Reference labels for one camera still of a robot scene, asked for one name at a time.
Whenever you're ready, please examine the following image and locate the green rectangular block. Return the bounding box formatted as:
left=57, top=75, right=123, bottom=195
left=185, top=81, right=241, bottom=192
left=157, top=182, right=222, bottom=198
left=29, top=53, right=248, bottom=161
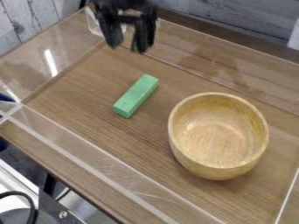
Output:
left=113, top=74, right=161, bottom=118

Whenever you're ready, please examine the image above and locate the black table leg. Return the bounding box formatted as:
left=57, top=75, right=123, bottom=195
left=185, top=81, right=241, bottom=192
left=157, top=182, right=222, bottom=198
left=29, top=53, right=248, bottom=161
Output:
left=43, top=174, right=58, bottom=197

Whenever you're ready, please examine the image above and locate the black cable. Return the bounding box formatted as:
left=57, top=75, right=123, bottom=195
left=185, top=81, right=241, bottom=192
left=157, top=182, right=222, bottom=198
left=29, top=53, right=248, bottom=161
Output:
left=0, top=191, right=41, bottom=224

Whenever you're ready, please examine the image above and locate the black metal bracket with screw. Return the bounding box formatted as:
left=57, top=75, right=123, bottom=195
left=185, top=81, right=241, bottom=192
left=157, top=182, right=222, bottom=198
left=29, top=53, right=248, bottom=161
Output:
left=37, top=191, right=87, bottom=224

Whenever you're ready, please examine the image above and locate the clear acrylic enclosure wall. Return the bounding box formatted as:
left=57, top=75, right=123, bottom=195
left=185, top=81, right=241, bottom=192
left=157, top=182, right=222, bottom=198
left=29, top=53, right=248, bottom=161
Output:
left=0, top=10, right=299, bottom=224

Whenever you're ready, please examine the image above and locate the light wooden bowl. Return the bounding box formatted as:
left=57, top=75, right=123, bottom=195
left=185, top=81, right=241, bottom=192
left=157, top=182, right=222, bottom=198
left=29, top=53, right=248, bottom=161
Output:
left=167, top=92, right=270, bottom=180

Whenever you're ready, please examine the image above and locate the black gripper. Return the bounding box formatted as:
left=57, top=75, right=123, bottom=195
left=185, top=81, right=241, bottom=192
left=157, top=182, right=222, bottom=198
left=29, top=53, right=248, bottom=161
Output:
left=91, top=0, right=158, bottom=53

